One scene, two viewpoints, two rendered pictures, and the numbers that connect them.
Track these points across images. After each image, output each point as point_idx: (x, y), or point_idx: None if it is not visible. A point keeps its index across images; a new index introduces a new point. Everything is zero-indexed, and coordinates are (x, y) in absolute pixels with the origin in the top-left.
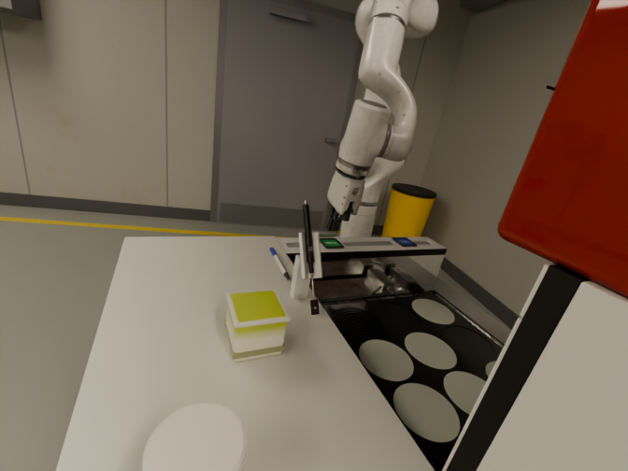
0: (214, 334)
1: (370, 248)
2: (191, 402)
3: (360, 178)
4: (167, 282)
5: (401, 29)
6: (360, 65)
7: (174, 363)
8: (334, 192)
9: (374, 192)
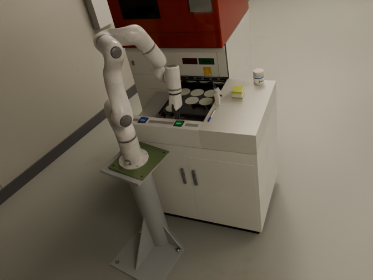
0: (245, 99)
1: (165, 119)
2: (254, 91)
3: None
4: (248, 113)
5: None
6: (164, 60)
7: (255, 96)
8: (179, 103)
9: None
